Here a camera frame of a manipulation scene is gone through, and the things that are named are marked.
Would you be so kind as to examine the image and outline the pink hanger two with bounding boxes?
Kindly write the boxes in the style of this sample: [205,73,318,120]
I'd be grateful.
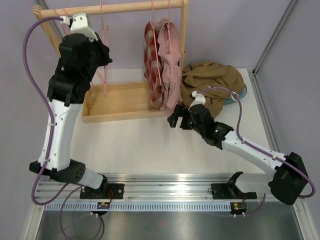
[99,0,107,44]

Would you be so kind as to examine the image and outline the pink hanger three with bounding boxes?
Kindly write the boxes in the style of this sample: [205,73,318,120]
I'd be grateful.
[96,23,111,98]

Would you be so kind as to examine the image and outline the brown garment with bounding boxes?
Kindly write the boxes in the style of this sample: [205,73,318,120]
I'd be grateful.
[180,61,246,118]

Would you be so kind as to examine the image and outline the red plaid garment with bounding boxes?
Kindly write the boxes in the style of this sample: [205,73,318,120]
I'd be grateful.
[144,21,164,111]

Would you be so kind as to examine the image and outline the pink hanger four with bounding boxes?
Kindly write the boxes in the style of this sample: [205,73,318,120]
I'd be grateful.
[150,0,162,86]

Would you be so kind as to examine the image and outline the pink skirt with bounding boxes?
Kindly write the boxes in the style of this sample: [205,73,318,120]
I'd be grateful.
[157,20,182,117]

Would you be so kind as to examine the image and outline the pink hanger five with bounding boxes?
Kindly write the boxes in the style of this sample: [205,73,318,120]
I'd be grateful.
[166,0,176,55]

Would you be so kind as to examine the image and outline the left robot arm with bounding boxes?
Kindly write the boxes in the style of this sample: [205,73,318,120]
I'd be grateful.
[29,33,112,199]

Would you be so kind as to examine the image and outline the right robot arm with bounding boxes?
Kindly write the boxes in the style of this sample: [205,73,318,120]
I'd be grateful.
[167,104,309,205]

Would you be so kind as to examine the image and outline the teal plastic bin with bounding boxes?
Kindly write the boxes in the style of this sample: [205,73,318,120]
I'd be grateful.
[223,85,248,105]

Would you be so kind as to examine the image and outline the wooden clothes rack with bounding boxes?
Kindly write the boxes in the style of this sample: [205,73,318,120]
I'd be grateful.
[32,0,189,123]

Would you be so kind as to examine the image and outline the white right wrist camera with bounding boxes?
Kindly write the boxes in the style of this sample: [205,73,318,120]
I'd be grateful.
[188,90,206,110]

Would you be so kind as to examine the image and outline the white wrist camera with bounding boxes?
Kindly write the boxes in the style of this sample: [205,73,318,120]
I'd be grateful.
[188,90,206,110]
[69,12,98,42]

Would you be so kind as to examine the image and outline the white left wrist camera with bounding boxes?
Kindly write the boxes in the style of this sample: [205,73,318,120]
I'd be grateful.
[69,12,98,42]

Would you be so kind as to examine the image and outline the aluminium mounting rail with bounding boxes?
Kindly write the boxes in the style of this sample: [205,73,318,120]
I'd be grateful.
[34,172,272,202]

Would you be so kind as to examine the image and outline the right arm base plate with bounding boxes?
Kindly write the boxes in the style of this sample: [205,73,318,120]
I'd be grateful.
[207,183,257,200]

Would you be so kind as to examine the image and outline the white slotted cable duct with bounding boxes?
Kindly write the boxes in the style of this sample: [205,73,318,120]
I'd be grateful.
[44,201,231,212]

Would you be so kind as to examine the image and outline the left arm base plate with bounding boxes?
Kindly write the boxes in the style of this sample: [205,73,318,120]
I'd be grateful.
[79,183,125,200]

